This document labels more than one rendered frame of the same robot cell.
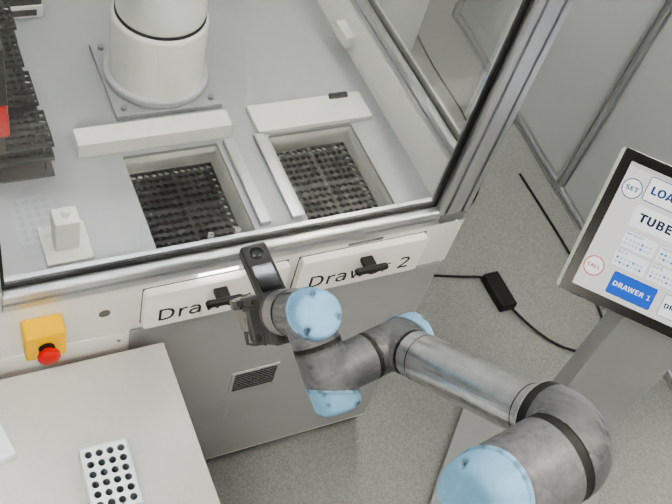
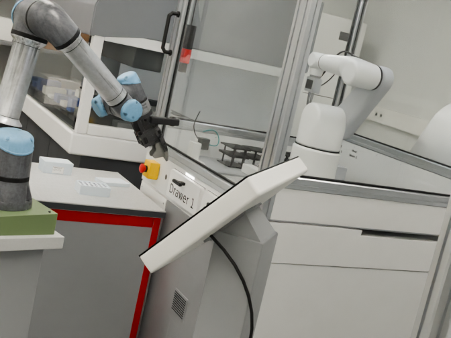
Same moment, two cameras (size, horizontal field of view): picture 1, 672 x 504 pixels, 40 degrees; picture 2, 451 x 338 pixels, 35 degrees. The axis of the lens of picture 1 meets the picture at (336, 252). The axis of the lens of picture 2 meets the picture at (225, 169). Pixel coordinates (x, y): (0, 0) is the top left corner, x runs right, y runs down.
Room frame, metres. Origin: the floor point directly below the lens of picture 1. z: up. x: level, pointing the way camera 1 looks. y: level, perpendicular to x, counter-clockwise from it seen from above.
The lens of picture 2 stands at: (1.60, -2.41, 1.45)
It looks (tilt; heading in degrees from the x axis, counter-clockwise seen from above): 10 degrees down; 99
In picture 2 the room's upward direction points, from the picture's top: 13 degrees clockwise
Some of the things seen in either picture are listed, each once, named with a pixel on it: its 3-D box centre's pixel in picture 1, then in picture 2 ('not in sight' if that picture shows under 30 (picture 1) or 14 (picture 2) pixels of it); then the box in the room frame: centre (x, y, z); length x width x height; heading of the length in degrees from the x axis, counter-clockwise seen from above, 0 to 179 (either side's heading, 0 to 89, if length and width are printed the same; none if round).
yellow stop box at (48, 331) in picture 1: (44, 338); (150, 169); (0.82, 0.44, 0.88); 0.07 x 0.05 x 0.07; 128
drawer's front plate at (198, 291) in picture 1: (216, 294); (184, 191); (1.04, 0.19, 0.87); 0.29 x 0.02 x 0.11; 128
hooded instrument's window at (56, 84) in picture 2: not in sight; (133, 78); (0.25, 1.75, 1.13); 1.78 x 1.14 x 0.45; 128
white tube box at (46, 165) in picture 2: not in sight; (55, 165); (0.41, 0.43, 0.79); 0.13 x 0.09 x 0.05; 41
